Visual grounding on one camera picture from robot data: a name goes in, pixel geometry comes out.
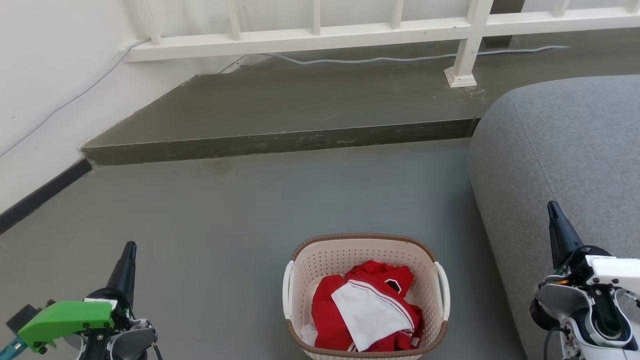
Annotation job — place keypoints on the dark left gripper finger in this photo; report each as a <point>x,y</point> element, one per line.
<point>125,272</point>

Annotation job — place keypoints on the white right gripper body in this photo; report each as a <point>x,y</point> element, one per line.
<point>617,272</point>

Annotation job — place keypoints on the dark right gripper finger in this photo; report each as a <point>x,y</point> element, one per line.
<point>561,235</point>

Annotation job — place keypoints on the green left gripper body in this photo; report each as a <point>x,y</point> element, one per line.
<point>65,317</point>

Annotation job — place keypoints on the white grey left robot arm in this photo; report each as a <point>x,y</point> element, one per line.
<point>132,342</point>

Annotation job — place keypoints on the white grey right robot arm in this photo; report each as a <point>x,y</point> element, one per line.
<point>565,302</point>

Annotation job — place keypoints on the beige plastic laundry basket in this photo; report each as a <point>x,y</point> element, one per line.
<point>325,260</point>

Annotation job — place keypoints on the grey fabric sofa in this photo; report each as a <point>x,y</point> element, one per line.
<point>560,140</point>

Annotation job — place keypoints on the black baseboard strip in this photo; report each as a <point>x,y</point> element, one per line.
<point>40,195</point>

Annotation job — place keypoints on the white garment with red stripes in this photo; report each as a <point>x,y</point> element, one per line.
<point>367,312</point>

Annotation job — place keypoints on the grey concrete raised step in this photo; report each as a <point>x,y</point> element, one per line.
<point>300,105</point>

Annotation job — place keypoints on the white railing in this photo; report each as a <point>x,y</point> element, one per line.
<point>300,37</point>

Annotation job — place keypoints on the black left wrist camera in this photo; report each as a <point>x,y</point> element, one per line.
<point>22,316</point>

